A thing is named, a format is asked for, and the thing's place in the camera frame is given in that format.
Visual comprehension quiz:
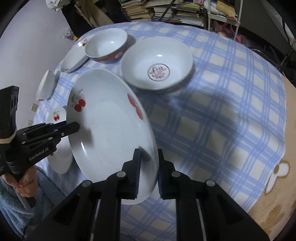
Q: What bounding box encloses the large red-rimmed bowl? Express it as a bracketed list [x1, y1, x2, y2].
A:
[121, 37, 194, 91]

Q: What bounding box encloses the large white cherry plate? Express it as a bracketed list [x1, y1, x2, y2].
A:
[66, 68, 159, 205]

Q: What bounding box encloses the white metal cart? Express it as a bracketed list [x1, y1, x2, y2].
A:
[203, 1, 243, 43]

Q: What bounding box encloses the beige bear blanket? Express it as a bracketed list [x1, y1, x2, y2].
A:
[249, 76, 295, 240]

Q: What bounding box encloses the blue plaid tablecloth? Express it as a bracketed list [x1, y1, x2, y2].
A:
[32, 21, 287, 241]

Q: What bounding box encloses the person's left hand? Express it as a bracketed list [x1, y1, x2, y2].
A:
[1, 166, 38, 198]

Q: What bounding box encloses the white cherry plate far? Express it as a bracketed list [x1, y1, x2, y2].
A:
[60, 36, 92, 73]

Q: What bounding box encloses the stack of books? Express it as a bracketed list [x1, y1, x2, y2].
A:
[119, 0, 205, 27]

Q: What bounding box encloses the small white bowl edge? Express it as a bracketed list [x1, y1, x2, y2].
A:
[36, 70, 57, 101]

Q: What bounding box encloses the small white cherry plate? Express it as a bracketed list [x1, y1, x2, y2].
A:
[46, 106, 74, 174]

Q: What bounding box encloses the small red-rimmed bowl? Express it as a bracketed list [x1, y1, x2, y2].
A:
[85, 28, 128, 63]

